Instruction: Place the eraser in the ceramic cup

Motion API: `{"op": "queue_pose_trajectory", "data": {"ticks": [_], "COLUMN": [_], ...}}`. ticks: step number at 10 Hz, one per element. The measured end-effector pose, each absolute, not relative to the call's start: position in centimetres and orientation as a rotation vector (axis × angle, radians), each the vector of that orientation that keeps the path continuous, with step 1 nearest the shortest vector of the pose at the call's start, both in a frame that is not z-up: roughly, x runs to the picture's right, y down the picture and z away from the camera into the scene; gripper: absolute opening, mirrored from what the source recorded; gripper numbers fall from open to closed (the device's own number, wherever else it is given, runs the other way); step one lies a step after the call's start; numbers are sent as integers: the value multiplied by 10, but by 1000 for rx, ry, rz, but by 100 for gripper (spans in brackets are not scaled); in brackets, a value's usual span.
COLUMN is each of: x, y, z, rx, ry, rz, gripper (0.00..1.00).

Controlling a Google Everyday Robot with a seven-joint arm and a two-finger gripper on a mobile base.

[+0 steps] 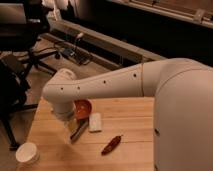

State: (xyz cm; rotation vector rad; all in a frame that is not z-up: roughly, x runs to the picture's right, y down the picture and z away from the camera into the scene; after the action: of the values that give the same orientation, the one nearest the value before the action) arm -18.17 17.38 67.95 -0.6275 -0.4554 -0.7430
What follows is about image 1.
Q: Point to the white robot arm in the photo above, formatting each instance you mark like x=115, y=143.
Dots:
x=182, y=90

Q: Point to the orange-red bowl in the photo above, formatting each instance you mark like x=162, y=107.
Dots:
x=83, y=109

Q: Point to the white rectangular sponge block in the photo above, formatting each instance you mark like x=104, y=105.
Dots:
x=95, y=123

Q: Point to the red chili pepper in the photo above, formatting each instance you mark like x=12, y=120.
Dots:
x=111, y=145

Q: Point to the black office chair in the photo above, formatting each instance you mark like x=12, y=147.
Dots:
x=21, y=24

